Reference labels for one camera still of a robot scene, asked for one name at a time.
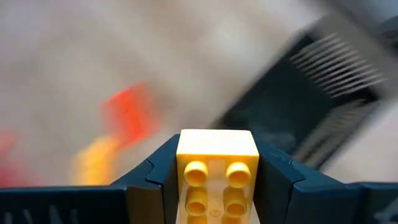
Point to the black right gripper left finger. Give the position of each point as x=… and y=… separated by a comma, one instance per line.
x=93, y=205

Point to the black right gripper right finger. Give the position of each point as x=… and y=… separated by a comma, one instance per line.
x=311, y=202

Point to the yellow toy block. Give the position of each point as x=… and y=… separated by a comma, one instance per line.
x=217, y=155
x=93, y=163

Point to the dark red toy block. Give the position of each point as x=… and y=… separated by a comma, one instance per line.
x=7, y=161

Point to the light red toy block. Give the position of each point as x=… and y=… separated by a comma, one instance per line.
x=132, y=113

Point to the black slotted basket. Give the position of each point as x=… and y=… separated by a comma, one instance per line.
x=280, y=105

